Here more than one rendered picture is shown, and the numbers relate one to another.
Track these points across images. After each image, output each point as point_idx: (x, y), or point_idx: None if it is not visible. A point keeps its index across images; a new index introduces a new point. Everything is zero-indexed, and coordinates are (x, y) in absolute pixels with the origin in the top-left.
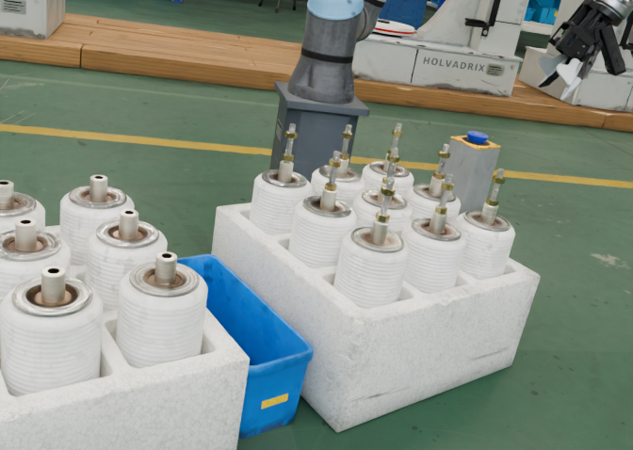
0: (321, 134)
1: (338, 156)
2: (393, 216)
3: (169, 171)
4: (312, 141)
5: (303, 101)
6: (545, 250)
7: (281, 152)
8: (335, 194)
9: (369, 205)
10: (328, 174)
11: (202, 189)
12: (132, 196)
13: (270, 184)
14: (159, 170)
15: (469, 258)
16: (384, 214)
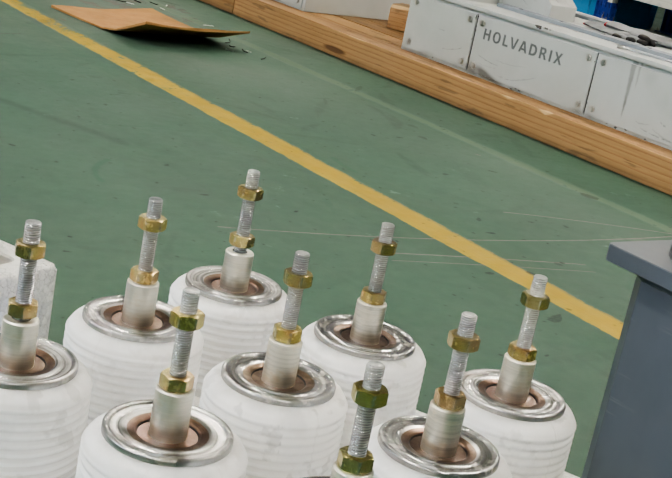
0: (671, 351)
1: (152, 208)
2: (215, 400)
3: (593, 400)
4: (649, 363)
5: (647, 256)
6: None
7: (610, 371)
8: (136, 290)
9: (220, 365)
10: (331, 323)
11: (581, 441)
12: (438, 384)
13: (184, 276)
14: (580, 391)
15: None
16: (16, 299)
